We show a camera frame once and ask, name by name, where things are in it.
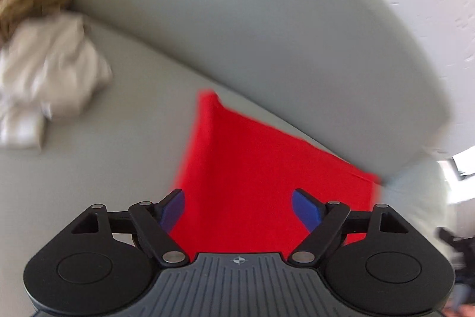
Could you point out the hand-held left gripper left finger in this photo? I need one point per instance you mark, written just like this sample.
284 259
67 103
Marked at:
173 208

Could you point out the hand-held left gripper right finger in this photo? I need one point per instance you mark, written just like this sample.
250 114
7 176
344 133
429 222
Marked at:
305 208

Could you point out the red long-sleeved shirt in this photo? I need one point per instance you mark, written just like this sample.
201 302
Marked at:
252 176

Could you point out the large grey sofa cushion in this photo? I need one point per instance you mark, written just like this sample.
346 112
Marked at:
415 190

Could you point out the light grey sofa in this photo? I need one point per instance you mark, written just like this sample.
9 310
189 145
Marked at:
230 49

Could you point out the crumpled off-white cloth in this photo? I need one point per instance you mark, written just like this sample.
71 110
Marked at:
48 75

